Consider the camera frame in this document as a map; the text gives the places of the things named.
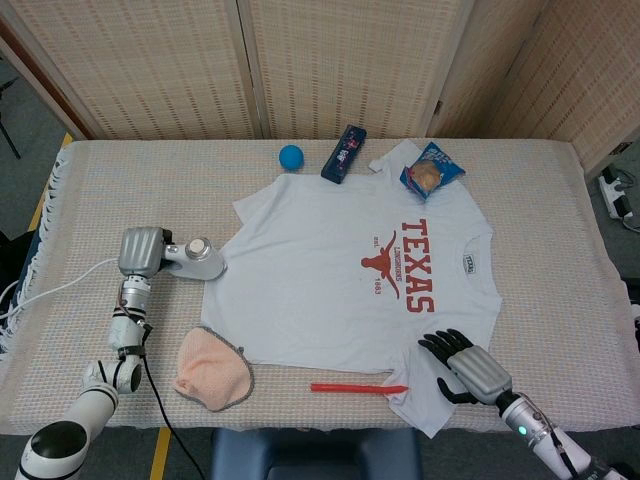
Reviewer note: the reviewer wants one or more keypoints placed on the grey black right robot hand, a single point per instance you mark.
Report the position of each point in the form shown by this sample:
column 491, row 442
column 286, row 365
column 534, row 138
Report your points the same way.
column 475, row 370

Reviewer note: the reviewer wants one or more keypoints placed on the white Texas print t-shirt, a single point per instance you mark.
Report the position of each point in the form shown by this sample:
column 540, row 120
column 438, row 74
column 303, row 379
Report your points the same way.
column 310, row 280

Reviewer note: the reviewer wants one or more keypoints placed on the white handheld device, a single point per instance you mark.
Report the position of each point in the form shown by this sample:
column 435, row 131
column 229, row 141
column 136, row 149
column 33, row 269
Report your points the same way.
column 200, row 267

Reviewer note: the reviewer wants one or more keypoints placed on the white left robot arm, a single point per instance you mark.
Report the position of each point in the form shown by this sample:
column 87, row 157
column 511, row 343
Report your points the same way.
column 90, row 400

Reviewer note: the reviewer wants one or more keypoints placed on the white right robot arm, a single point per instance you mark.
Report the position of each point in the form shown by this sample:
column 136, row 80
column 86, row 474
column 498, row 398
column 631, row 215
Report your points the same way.
column 530, row 425

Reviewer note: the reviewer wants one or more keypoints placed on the red plastic stick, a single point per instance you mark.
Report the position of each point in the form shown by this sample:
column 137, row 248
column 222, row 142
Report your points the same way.
column 350, row 387

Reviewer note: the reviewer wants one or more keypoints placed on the blue padded seat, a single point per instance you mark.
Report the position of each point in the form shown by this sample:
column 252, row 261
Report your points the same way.
column 315, row 455

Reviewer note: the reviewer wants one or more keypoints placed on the blue snack packet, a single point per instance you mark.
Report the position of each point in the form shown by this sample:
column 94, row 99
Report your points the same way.
column 425, row 175

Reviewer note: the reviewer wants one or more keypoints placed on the white power strip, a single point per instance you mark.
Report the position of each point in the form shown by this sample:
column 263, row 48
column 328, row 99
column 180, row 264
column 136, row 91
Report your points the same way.
column 616, row 192

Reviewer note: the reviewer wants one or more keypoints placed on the peach towel with checkered trim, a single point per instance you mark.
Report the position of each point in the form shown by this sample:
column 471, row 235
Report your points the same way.
column 210, row 372

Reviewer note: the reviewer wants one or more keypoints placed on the blue ball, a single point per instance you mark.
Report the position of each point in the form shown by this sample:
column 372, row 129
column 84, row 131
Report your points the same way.
column 291, row 158

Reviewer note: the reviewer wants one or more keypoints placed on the beige woven tablecloth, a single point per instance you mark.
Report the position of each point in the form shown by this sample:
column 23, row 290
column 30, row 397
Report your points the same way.
column 150, row 200

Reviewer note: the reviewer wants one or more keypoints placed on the woven folding screen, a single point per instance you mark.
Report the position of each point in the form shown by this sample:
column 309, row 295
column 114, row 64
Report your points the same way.
column 150, row 65

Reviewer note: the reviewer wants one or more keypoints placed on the black stand leg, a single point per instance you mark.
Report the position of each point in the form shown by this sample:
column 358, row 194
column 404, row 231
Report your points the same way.
column 9, row 135

